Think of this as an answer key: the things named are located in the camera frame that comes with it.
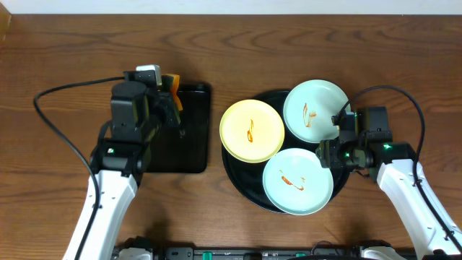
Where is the orange green sponge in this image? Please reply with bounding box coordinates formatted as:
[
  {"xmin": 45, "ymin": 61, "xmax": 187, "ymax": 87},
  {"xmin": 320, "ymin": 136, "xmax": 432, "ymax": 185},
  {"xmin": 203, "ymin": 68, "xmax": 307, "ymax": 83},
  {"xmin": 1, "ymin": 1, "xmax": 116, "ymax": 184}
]
[{"xmin": 162, "ymin": 74, "xmax": 183, "ymax": 111}]

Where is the left black cable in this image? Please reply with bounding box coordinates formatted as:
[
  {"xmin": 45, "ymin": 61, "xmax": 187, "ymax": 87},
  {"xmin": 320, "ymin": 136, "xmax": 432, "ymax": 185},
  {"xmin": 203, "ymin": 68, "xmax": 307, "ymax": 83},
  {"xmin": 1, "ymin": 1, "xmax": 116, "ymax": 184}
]
[{"xmin": 32, "ymin": 76, "xmax": 126, "ymax": 260}]

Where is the yellow plate with sauce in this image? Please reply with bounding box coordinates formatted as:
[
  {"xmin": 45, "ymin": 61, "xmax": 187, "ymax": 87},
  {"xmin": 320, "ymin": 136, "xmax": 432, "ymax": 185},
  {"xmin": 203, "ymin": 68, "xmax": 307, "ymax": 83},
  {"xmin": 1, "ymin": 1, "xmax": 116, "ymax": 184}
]
[{"xmin": 219, "ymin": 99, "xmax": 285, "ymax": 163}]

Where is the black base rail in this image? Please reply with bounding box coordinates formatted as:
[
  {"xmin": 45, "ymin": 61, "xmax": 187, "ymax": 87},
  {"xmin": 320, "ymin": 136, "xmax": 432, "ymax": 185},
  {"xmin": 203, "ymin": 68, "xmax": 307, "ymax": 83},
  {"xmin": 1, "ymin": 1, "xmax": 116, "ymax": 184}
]
[{"xmin": 110, "ymin": 237, "xmax": 363, "ymax": 260}]

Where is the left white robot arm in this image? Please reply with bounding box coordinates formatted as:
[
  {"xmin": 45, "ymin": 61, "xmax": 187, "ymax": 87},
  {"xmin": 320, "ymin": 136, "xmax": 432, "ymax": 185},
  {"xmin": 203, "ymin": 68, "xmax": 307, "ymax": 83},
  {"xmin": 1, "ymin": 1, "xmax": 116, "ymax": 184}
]
[{"xmin": 64, "ymin": 77, "xmax": 182, "ymax": 259}]

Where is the pale blue plate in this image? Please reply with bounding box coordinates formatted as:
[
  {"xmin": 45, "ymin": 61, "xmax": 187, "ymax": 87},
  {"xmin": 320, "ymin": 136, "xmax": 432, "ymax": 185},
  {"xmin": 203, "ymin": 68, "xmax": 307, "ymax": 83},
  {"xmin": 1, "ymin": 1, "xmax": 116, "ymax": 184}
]
[
  {"xmin": 262, "ymin": 148, "xmax": 334, "ymax": 216},
  {"xmin": 282, "ymin": 79, "xmax": 349, "ymax": 143}
]

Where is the right black cable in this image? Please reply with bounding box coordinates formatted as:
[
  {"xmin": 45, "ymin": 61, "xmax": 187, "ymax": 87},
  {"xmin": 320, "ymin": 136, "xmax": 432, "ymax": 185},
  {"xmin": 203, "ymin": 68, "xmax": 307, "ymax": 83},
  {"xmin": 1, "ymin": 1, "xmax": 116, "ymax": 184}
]
[{"xmin": 331, "ymin": 84, "xmax": 462, "ymax": 239}]

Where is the black cable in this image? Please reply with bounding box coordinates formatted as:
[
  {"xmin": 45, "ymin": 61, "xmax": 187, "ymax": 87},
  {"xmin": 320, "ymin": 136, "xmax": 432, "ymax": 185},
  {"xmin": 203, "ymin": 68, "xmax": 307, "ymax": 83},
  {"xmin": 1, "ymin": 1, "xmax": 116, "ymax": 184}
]
[
  {"xmin": 331, "ymin": 84, "xmax": 462, "ymax": 239},
  {"xmin": 32, "ymin": 76, "xmax": 126, "ymax": 260}
]

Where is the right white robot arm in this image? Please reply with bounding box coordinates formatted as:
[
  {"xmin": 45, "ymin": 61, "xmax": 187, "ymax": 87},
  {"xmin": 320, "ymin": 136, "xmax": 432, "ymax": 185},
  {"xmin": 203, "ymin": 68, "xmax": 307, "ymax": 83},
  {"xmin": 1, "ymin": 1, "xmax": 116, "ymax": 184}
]
[{"xmin": 315, "ymin": 139, "xmax": 461, "ymax": 259}]

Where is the black rectangular tray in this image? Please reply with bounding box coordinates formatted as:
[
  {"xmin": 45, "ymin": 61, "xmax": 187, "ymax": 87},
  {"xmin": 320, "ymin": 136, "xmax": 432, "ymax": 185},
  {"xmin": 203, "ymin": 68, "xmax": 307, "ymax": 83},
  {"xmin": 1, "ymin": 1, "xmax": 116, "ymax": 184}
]
[{"xmin": 147, "ymin": 82, "xmax": 212, "ymax": 174}]

